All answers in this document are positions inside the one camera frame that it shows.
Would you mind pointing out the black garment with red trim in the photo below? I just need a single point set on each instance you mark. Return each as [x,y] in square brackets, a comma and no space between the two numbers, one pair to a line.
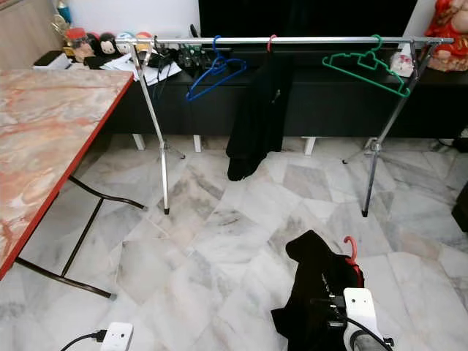
[311,285]

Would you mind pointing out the red plastic hanger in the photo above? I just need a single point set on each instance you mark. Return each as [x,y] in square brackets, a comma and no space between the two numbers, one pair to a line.
[272,42]
[352,251]

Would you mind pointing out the blue plastic hanger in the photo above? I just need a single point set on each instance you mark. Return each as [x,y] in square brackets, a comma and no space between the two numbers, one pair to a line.
[216,82]

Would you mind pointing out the green plastic hanger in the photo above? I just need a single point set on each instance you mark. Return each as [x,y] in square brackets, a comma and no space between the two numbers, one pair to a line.
[365,80]

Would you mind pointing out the light wooden cabinet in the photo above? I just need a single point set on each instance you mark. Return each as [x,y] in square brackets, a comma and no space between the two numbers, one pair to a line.
[29,29]

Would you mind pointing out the figurine jar with red lid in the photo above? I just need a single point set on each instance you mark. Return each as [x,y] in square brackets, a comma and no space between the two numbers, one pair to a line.
[77,45]

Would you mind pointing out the white papers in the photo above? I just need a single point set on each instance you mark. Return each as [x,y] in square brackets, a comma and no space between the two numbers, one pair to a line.
[128,64]

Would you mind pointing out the dark-haired round doll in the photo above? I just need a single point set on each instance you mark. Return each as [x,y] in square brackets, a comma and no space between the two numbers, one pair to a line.
[107,44]

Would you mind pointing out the blue figurine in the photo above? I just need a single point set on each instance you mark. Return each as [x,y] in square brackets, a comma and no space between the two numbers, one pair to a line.
[63,11]

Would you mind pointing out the white round doll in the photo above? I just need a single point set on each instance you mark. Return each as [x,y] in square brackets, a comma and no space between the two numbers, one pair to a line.
[126,42]

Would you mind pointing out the orange round doll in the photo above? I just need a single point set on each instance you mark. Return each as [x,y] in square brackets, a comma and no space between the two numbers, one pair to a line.
[144,40]

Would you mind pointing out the long black garment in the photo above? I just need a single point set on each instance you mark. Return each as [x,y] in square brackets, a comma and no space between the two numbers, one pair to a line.
[259,121]

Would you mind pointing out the silver metal clothes rack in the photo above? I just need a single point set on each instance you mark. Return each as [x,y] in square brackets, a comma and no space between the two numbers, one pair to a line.
[307,40]

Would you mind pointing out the black TV cabinet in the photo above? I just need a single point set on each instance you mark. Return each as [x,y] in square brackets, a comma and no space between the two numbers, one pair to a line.
[336,106]

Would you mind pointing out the black television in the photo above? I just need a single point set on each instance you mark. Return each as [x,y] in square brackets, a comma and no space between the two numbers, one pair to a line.
[307,16]

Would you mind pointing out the white tissue pack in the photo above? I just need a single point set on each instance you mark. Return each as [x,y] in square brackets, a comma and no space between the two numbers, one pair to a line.
[402,64]

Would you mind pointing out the red fortune statue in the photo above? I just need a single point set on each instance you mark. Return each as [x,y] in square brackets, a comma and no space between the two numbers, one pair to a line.
[447,33]

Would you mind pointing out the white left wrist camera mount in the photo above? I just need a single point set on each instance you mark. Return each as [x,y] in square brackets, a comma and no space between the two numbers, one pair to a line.
[118,338]

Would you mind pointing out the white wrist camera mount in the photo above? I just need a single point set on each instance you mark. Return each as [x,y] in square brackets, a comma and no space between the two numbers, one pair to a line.
[118,338]
[362,311]

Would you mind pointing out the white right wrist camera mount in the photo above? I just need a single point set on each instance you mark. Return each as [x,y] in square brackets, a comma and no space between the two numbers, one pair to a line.
[362,311]

